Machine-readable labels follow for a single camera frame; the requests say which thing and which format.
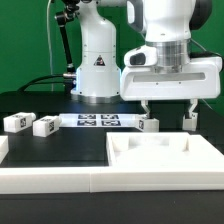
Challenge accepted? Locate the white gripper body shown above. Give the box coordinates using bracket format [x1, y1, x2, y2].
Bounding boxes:
[120, 45, 222, 101]

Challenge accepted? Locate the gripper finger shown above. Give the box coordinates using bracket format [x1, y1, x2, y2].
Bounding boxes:
[141, 100, 151, 119]
[185, 99, 198, 119]

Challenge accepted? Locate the white square table top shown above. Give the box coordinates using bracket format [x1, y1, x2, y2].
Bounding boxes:
[106, 132, 224, 168]

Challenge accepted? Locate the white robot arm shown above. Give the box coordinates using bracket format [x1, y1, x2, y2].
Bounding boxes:
[72, 0, 222, 113]

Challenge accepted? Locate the grey cable right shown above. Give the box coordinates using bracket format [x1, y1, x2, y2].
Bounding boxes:
[190, 38, 224, 111]

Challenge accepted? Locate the black cable bundle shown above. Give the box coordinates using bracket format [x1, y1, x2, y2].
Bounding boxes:
[17, 74, 73, 92]

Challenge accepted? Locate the white marker base plate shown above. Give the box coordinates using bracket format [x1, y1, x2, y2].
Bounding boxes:
[59, 113, 135, 127]

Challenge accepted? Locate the thin white cable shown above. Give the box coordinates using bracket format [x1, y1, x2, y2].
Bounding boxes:
[46, 0, 56, 92]

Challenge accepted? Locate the white left fence rail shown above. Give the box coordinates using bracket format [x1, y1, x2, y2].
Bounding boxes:
[0, 136, 9, 164]

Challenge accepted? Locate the white fence rail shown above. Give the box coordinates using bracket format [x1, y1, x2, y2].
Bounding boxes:
[0, 167, 224, 194]
[0, 136, 9, 164]

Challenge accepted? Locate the white front fence rail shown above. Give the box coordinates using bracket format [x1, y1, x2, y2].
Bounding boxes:
[0, 167, 224, 194]

